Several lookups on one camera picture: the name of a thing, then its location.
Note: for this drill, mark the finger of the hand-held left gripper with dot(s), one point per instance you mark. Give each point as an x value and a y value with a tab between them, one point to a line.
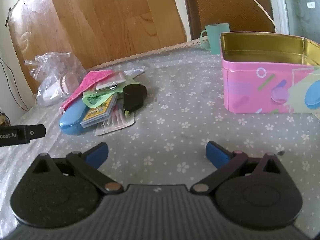
37	131

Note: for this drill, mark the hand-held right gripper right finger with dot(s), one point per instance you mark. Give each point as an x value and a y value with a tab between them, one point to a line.
216	153

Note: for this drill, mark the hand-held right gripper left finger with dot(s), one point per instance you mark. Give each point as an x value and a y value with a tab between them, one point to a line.
97	153

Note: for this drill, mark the yellow card box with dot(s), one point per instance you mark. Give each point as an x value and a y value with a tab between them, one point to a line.
100	111

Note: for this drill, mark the green packet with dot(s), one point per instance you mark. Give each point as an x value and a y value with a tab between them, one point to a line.
96	98

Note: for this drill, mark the black round box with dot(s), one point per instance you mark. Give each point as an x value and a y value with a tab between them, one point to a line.
133	97

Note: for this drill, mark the red packet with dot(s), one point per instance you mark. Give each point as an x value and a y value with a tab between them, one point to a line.
86	86

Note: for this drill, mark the white blue packet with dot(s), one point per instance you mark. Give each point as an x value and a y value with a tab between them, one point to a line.
111	80

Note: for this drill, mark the gold metal tin box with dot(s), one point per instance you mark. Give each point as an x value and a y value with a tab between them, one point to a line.
265	85

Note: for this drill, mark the blue oval case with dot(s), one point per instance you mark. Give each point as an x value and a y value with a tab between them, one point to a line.
72	117

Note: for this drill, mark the clear plastic bag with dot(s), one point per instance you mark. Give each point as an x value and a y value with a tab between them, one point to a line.
55	77

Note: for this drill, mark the grey floral tablecloth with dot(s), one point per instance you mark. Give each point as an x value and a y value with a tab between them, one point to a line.
175	100

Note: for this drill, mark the teal cup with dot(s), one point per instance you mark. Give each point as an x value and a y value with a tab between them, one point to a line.
218	36

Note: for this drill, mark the wooden board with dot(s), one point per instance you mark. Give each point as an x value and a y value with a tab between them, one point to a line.
95	22

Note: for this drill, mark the white window frame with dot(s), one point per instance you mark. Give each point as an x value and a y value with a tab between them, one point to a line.
295	7

